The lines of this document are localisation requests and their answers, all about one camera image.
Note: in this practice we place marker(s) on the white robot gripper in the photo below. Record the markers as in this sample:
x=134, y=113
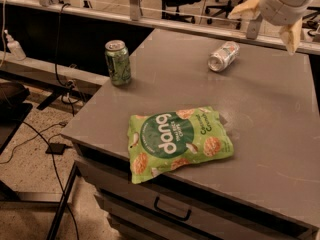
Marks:
x=274, y=8

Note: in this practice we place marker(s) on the silver 7up can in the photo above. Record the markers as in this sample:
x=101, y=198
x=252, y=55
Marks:
x=222, y=57

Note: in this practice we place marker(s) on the green soda can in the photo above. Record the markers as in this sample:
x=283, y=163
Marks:
x=117, y=59

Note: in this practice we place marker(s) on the green rice chip bag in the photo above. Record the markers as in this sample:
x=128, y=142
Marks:
x=167, y=141

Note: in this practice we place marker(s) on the grey drawer cabinet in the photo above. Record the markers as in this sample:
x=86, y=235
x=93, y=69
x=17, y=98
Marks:
x=268, y=190

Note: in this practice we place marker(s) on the black power adapter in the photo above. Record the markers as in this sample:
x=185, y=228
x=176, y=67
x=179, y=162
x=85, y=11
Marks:
x=56, y=148

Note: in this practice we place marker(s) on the clear sanitizer bottle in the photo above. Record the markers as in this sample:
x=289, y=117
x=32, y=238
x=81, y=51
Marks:
x=14, y=47

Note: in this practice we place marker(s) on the black chair at left edge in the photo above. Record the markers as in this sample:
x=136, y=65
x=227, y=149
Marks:
x=13, y=110

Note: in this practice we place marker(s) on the metal glass partition rail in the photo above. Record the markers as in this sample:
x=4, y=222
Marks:
x=175, y=26

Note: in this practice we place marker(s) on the black drawer handle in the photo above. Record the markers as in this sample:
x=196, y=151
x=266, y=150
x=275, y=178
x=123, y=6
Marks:
x=169, y=212

